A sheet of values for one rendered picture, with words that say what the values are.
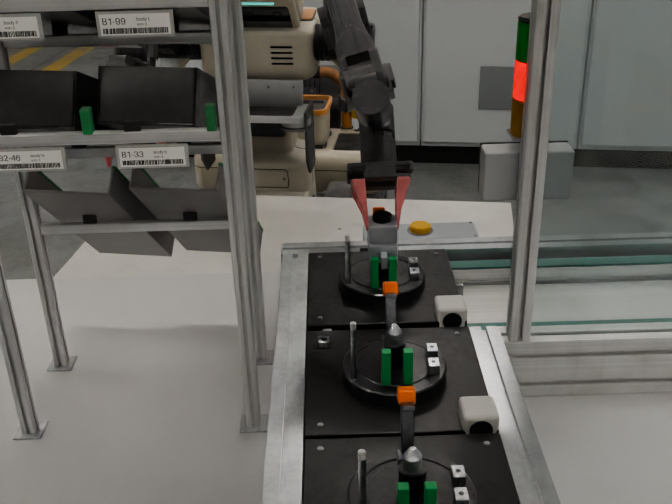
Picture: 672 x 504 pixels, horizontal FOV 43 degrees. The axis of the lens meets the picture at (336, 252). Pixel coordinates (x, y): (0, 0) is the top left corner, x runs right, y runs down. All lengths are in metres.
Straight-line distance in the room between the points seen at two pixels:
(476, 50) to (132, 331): 3.12
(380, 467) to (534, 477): 0.18
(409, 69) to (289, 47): 2.39
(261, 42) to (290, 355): 0.98
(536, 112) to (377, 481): 0.50
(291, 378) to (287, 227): 0.71
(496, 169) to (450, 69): 3.22
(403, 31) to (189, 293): 2.92
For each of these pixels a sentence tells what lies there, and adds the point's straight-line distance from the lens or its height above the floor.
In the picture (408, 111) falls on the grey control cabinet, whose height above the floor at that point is 0.29.
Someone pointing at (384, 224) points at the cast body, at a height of 1.09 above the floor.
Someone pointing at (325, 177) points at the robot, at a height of 0.74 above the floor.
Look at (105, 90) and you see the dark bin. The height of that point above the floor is 1.34.
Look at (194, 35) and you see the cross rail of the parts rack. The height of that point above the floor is 1.39.
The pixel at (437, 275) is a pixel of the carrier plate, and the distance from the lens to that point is 1.41.
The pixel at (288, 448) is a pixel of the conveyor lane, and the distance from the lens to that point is 1.07.
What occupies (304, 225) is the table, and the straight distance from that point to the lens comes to 1.85.
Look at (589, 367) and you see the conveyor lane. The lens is 1.32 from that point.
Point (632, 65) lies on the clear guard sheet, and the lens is 1.15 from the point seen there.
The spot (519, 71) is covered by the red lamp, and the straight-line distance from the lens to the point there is 1.14.
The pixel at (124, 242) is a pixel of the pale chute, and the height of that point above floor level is 1.03.
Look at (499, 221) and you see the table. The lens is 1.87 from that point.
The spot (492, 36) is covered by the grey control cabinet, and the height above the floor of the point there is 0.68.
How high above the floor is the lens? 1.64
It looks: 27 degrees down
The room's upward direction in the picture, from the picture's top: 2 degrees counter-clockwise
